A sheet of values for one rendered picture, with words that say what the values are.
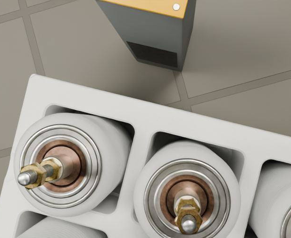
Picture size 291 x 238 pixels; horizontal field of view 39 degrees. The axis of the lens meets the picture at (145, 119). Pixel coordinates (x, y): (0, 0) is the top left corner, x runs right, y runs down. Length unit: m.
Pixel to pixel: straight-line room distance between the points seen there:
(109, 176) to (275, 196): 0.15
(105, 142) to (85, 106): 0.08
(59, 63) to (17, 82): 0.07
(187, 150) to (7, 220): 0.22
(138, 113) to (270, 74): 0.26
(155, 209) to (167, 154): 0.05
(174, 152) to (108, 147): 0.06
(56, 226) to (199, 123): 0.18
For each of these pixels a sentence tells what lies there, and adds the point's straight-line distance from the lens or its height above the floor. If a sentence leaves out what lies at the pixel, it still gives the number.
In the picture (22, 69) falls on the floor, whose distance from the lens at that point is 0.67.
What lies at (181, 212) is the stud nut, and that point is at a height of 0.33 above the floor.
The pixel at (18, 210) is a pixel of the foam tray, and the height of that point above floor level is 0.18.
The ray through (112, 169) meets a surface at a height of 0.25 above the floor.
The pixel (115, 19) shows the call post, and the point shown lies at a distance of 0.37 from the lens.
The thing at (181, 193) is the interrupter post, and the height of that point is 0.27.
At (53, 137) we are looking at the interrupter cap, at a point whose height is 0.25.
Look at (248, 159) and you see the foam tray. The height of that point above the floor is 0.18.
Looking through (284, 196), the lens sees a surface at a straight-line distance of 0.39.
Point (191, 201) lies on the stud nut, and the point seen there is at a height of 0.29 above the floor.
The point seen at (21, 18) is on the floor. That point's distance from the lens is 0.68.
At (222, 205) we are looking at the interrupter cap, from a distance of 0.37.
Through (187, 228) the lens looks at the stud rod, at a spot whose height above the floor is 0.34.
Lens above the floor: 0.62
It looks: 85 degrees down
